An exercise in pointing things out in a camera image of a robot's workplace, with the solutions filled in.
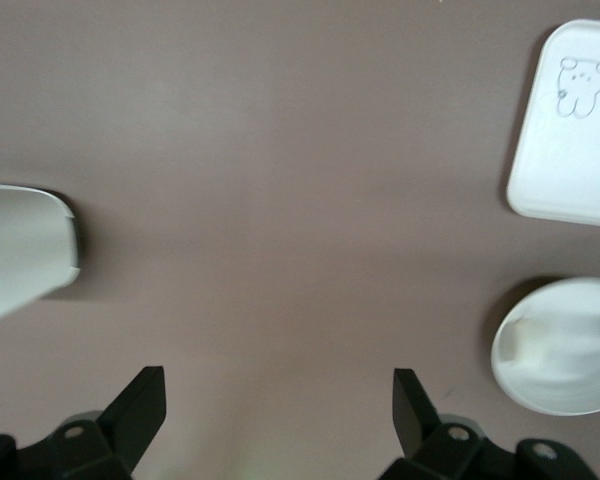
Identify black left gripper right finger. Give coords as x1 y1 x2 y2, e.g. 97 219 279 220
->
379 368 594 480

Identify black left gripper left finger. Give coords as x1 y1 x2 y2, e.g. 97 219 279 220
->
0 366 168 480

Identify round beige plate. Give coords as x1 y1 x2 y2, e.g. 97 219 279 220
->
490 276 600 417

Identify white two-slot toaster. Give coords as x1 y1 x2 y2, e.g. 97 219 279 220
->
0 182 82 327

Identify brown table cover mat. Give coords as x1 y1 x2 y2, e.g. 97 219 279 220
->
0 0 600 480

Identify beige rabbit print tray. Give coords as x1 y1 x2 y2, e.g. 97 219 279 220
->
506 18 600 225

